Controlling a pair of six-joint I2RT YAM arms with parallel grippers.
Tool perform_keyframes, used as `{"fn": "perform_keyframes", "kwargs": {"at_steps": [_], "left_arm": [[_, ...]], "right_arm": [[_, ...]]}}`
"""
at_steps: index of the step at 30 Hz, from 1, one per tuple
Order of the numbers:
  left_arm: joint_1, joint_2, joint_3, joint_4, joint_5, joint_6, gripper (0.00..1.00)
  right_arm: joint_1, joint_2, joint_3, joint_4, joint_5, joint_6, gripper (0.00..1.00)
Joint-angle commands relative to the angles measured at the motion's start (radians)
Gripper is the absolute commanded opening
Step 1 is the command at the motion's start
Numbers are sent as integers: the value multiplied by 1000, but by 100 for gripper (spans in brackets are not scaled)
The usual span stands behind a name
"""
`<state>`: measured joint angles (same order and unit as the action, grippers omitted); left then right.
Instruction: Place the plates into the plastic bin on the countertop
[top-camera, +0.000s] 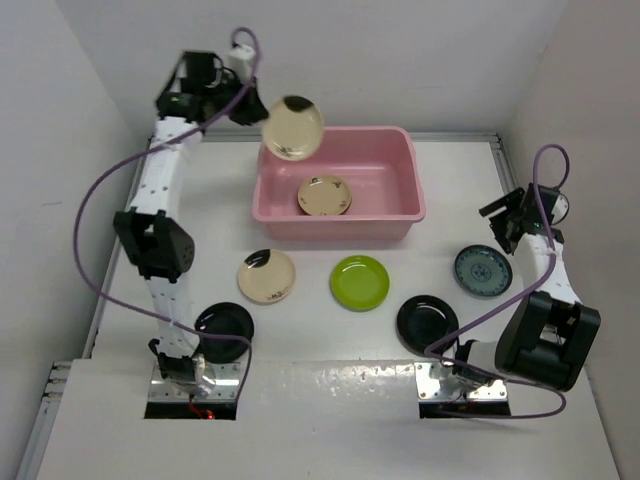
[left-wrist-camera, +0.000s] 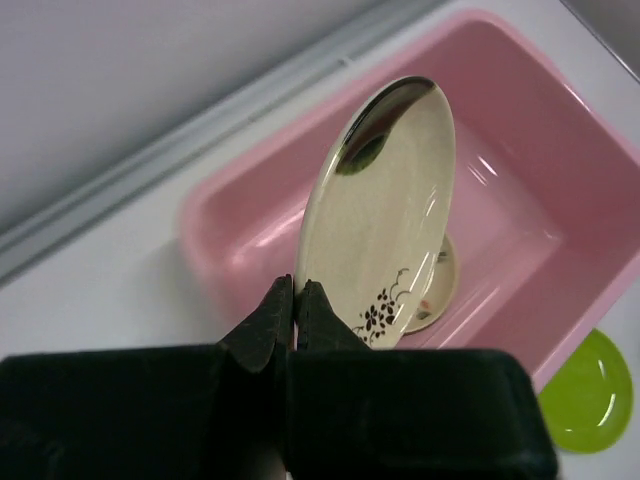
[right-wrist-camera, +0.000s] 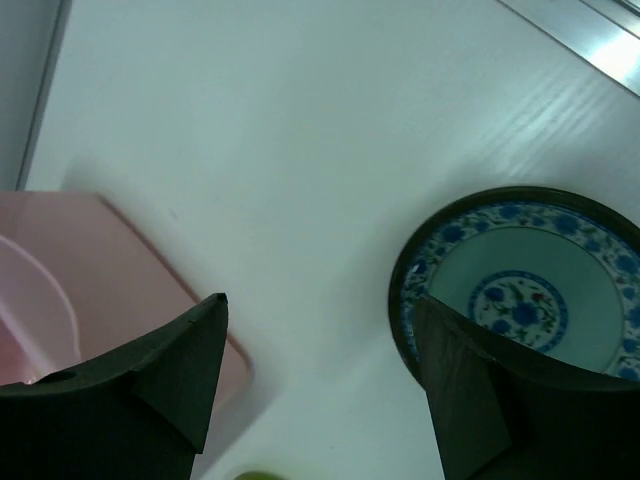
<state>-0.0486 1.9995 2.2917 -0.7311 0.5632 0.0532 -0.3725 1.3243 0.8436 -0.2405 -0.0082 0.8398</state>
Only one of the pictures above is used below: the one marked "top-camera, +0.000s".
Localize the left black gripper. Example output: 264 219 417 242
204 72 267 127

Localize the blue patterned plate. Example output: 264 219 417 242
453 244 513 298

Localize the cream floral plate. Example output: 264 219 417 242
297 174 352 216

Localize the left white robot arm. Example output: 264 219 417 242
113 44 268 386

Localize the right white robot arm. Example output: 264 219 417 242
454 185 601 392

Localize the pink plastic bin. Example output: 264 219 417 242
252 126 426 241

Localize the cream plate with black brushstroke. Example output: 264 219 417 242
237 249 296 304

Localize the green plate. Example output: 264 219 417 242
329 255 391 311

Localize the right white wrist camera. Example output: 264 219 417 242
551 194 570 225

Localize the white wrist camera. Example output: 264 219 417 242
551 194 570 225
226 44 256 83

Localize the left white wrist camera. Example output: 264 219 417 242
226 44 256 83

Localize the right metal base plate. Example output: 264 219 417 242
414 360 508 404

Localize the metal base plate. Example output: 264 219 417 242
147 363 241 403
414 360 508 404

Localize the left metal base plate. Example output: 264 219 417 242
147 363 241 403

